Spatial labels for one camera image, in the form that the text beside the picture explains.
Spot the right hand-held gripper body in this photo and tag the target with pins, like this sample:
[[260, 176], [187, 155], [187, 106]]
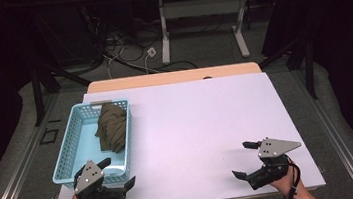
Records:
[[272, 149]]

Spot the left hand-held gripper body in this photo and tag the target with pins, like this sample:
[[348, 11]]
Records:
[[87, 176]]

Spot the light blue plastic basket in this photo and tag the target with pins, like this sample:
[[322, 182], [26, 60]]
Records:
[[82, 147]]

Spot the olive green cloth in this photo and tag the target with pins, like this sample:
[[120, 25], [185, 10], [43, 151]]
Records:
[[112, 130]]

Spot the person's right hand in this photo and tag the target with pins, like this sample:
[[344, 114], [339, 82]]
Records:
[[288, 182]]

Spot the white table cover sheet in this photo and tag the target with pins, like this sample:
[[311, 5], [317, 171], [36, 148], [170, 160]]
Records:
[[194, 127]]

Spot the dark table grommet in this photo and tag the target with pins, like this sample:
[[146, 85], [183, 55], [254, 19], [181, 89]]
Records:
[[207, 77]]

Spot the black metal stand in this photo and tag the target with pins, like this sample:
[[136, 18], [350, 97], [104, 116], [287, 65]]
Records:
[[37, 95], [310, 67]]

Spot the white power plug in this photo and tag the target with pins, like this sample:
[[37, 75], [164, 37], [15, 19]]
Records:
[[151, 52]]

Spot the aluminium floor rail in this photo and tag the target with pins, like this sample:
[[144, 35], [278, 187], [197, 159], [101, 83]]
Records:
[[333, 135], [21, 164]]

